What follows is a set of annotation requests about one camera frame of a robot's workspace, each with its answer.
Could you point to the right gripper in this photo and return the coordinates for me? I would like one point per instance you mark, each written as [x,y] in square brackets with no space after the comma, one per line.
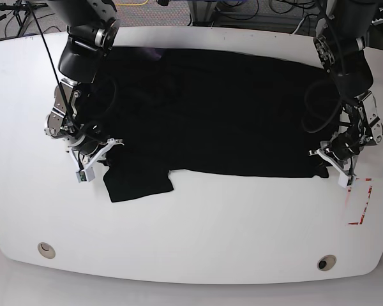
[86,152]

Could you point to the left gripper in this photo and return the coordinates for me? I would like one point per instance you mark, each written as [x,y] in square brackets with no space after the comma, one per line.
[339,152]

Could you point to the black T-shirt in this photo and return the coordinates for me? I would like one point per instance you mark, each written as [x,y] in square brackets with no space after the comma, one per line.
[207,111]

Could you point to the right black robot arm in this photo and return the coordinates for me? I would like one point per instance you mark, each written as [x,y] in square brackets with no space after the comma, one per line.
[92,27]

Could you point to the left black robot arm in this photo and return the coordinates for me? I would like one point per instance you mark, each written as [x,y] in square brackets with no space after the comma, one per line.
[340,42]

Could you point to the red tape rectangle marking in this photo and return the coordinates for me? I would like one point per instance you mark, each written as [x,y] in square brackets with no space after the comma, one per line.
[357,202]

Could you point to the black tripod stand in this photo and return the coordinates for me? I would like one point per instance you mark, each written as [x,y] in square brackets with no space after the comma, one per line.
[20,12]

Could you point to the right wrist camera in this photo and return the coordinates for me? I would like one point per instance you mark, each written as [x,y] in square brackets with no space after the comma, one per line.
[85,175]

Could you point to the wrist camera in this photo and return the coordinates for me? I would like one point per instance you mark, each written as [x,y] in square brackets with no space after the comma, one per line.
[346,180]
[85,175]

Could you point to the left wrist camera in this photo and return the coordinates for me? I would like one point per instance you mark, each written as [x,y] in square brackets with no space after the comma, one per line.
[346,180]

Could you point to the right table cable grommet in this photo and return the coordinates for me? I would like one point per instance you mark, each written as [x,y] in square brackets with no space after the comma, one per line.
[326,263]

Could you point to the table cable grommet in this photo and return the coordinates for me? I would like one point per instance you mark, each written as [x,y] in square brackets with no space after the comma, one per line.
[326,263]
[46,250]

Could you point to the left table cable grommet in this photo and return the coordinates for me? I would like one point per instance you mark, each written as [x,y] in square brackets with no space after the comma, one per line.
[46,250]

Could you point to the aluminium frame post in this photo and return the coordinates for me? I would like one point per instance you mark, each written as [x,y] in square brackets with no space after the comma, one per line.
[202,12]

